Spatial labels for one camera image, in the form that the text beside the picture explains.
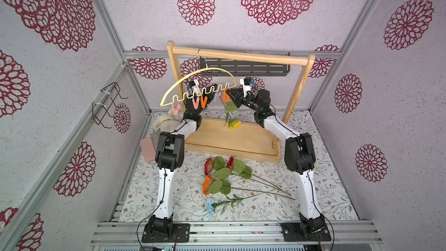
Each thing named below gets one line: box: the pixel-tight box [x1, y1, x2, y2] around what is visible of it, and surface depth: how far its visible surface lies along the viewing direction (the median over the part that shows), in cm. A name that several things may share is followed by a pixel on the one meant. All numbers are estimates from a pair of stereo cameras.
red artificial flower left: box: [203, 155, 226, 177], surface depth 92 cm
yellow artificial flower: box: [218, 96, 242, 130], surface depth 97 cm
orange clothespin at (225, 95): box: [223, 90, 231, 103], surface depth 88 cm
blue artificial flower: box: [204, 192, 265, 216], surface depth 81 cm
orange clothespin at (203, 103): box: [200, 93, 208, 109], surface depth 81 cm
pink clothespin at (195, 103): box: [191, 96, 200, 110], surface depth 79 cm
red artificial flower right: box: [226, 156, 291, 196], surface depth 91 cm
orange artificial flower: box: [202, 173, 296, 201], surface depth 85 cm
